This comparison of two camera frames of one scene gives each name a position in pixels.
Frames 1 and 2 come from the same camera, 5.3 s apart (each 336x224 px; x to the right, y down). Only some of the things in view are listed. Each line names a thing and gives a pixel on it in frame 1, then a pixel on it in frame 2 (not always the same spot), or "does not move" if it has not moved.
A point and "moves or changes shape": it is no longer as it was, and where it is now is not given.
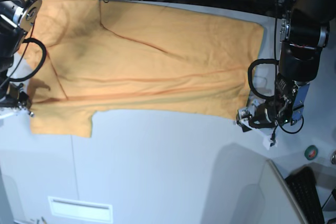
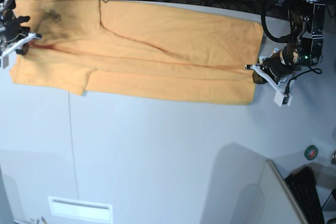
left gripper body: (16, 97) -> (12, 27)
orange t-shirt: (88, 55) moves or changes shape
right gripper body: (276, 110) -> (282, 63)
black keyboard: (302, 183) does not move
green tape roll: (311, 152) does not move
